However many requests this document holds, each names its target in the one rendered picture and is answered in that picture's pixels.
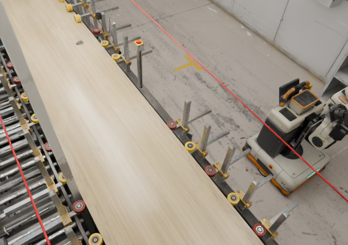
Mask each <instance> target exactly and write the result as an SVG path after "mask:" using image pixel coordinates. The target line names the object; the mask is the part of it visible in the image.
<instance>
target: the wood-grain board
mask: <svg viewBox="0 0 348 245"><path fill-rule="evenodd" d="M2 2H3V5H4V7H5V10H6V12H7V15H8V17H9V20H10V22H11V25H12V27H13V30H14V32H15V34H16V37H17V39H18V42H19V44H20V47H21V49H22V52H23V54H24V56H25V59H26V61H27V64H28V66H29V68H30V71H31V73H32V76H33V78H34V81H35V83H36V86H37V88H38V91H39V93H40V96H41V98H42V101H43V103H44V105H45V108H46V110H47V113H48V115H49V118H50V120H51V123H52V125H53V128H54V130H55V132H56V135H57V137H58V140H59V142H60V144H61V147H62V149H63V152H64V154H65V157H66V159H67V162H68V164H69V167H70V169H71V172H72V174H73V177H74V179H75V181H76V184H77V186H78V189H79V192H80V194H81V196H82V198H83V200H84V202H85V204H86V206H87V208H88V210H89V212H90V214H91V216H92V218H93V220H94V222H95V224H96V226H97V228H98V230H99V233H100V235H101V236H102V239H103V241H104V243H105V245H264V244H263V243H262V241H261V240H260V239H259V238H258V237H257V235H256V234H255V233H254V232H253V231H252V229H251V228H250V227H249V226H248V224H247V223H246V222H245V220H244V219H243V218H242V217H241V215H240V214H239V213H238V212H237V211H236V209H235V208H234V207H233V206H232V205H231V203H230V202H229V201H228V200H227V198H226V197H225V196H224V195H223V193H222V192H221V191H220V190H219V189H218V187H217V186H216V185H215V184H214V183H213V181H212V180H211V179H210V178H209V176H208V175H207V174H206V173H205V172H204V170H203V169H202V168H201V167H200V165H199V164H198V163H197V162H196V161H195V159H194V158H193V157H192V156H191V154H190V153H189V152H188V150H187V149H186V148H185V147H184V145H183V144H182V143H181V142H180V141H179V139H178V138H177V137H176V136H175V135H174V133H173V132H172V131H171V130H170V128H169V127H168V126H167V125H166V124H165V122H164V121H163V120H162V119H161V117H160V116H159V115H158V114H157V113H156V111H155V110H154V109H153V108H152V106H151V105H150V104H149V103H148V102H147V100H146V99H145V98H144V97H143V95H142V94H141V93H140V92H139V91H138V89H137V88H136V87H135V86H134V84H133V83H132V82H131V81H130V80H129V78H128V77H127V76H126V74H125V73H124V72H123V71H122V70H121V68H120V67H119V66H118V65H117V63H116V62H115V61H114V60H113V58H112V57H111V56H110V55H109V54H108V52H107V51H106V50H105V49H104V47H103V46H102V45H101V44H100V43H99V41H98V40H97V39H96V38H95V37H94V35H93V34H92V33H91V32H90V30H89V29H88V28H87V27H86V26H85V24H84V23H83V22H82V21H81V22H77V23H76V22H75V20H74V15H76V13H75V12H74V11H73V10H72V11H70V12H68V11H67V10H66V7H65V5H67V2H66V1H63V2H60V1H59V0H2ZM80 40H82V41H83V42H84V44H80V45H77V44H76V43H77V42H78V41H80Z"/></svg>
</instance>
